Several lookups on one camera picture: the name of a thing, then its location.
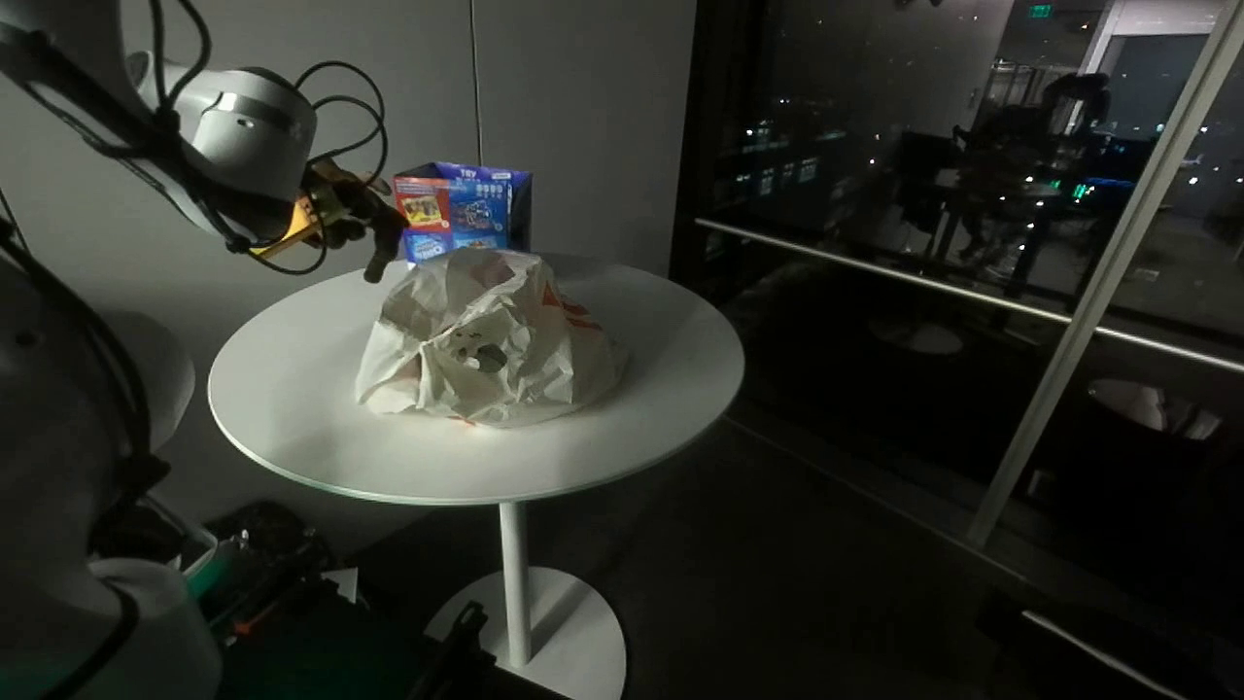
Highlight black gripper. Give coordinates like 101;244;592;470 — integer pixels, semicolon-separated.
307;159;411;287

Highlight white plastic shopping bag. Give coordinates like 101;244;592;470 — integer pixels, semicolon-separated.
349;244;635;424

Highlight blue snack pack box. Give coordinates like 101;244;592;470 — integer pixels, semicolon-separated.
388;159;538;265

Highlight dark floor equipment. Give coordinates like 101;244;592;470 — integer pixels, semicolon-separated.
179;503;375;659

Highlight window handrail bar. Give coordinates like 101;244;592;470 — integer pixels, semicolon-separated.
692;214;1244;382

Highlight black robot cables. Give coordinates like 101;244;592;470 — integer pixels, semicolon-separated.
143;0;397;279

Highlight white table pedestal base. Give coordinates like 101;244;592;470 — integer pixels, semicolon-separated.
424;503;635;700

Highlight white window frame post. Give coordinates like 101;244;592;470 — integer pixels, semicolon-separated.
964;0;1244;550

